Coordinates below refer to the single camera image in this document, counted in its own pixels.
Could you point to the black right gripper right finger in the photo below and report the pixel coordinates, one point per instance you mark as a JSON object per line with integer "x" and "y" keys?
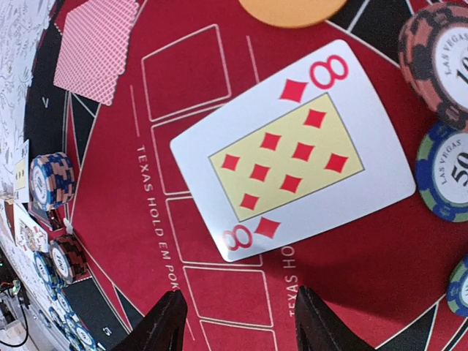
{"x": 317, "y": 327}

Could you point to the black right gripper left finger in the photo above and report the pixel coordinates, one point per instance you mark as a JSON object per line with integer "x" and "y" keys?
{"x": 162, "y": 328}

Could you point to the green chip mat edge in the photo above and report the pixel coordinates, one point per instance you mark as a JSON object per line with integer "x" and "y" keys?
{"x": 85, "y": 337}

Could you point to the green chip table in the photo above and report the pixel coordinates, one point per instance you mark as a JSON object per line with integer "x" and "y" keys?
{"x": 64, "y": 302}
{"x": 72, "y": 321}

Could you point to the green chip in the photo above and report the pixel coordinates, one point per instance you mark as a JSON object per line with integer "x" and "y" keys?
{"x": 56, "y": 318}
{"x": 457, "y": 289}

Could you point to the king of diamonds card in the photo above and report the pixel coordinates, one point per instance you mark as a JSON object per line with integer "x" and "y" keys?
{"x": 27, "y": 234}

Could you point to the eight of diamonds card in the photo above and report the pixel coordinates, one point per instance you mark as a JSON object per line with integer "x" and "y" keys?
{"x": 308, "y": 149}

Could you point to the blue chip stack seat seven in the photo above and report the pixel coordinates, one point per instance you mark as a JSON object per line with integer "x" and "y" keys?
{"x": 52, "y": 180}

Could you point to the green chip stack seat ten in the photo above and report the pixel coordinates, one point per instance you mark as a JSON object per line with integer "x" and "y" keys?
{"x": 441, "y": 172}

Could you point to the three of spades card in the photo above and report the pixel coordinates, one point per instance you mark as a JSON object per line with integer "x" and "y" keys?
{"x": 21, "y": 173}

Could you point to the face down card seat eight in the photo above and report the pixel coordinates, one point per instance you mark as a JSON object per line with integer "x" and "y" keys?
{"x": 94, "y": 48}

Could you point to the brown chip stack seat ten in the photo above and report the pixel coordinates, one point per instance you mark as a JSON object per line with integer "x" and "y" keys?
{"x": 432, "y": 52}

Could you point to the orange big blind button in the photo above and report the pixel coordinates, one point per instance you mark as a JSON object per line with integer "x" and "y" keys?
{"x": 292, "y": 14}

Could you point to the green chip stack seat six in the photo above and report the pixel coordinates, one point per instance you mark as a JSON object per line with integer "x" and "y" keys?
{"x": 46, "y": 270}

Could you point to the triangular all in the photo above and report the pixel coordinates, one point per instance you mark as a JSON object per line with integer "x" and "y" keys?
{"x": 48, "y": 218}

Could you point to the round red black poker mat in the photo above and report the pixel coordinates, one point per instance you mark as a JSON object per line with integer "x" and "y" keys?
{"x": 384, "y": 274}

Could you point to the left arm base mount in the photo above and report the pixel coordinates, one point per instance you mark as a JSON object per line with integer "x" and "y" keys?
{"x": 13, "y": 316}

